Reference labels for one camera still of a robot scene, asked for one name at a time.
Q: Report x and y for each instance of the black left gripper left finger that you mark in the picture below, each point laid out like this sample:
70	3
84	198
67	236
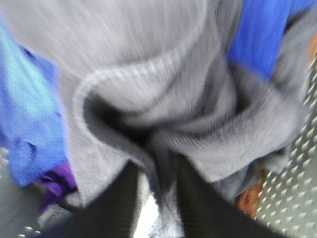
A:
111	215

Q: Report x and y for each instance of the blue cloth in basket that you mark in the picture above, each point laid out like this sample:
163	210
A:
31	113

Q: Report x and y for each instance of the purple cloth in basket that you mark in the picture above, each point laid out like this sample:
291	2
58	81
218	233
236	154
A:
58	182

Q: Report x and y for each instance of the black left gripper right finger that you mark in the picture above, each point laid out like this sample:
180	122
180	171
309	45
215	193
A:
205	214

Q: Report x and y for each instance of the grey terry towel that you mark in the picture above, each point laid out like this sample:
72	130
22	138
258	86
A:
220	82

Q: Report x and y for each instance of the brown cloth in basket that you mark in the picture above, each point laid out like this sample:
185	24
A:
247	201

